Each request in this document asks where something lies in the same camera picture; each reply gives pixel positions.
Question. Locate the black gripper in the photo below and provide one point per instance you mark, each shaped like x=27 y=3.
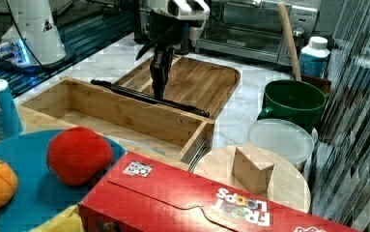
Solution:
x=160 y=67

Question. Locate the bamboo wooden drawer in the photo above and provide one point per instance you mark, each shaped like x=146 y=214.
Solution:
x=152 y=129

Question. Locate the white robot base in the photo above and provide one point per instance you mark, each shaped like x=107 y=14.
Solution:
x=33 y=40

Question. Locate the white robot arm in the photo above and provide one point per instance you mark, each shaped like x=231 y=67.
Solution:
x=167 y=21

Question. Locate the brown wooden serving tray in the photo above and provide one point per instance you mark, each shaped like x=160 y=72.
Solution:
x=205 y=85

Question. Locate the stainless steel toaster oven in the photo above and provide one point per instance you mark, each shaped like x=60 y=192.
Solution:
x=252 y=28

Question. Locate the red plush apple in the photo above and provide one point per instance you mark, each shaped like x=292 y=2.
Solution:
x=75 y=155

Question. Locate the red Froot Loops box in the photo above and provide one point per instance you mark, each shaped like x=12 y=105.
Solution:
x=138 y=194

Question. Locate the jar with wooden lid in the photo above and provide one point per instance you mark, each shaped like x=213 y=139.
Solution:
x=287 y=186

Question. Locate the green plastic cup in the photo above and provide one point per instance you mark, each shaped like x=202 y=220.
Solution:
x=294 y=101

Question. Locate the clear container frosted lid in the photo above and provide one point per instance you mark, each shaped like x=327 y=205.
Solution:
x=285 y=139

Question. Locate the blue bottle white cap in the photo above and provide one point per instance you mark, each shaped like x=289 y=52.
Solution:
x=313 y=57

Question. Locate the blue shaker white cap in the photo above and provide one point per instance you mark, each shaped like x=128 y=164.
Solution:
x=10 y=124

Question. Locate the brown wooden utensil holder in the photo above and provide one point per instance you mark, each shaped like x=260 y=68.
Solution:
x=323 y=85

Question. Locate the blue round plate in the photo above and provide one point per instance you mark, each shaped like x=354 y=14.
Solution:
x=39 y=195

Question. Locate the yellow plush banana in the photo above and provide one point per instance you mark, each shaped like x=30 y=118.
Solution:
x=60 y=222

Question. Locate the wooden utensil handle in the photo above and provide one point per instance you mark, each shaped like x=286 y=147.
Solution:
x=287 y=30

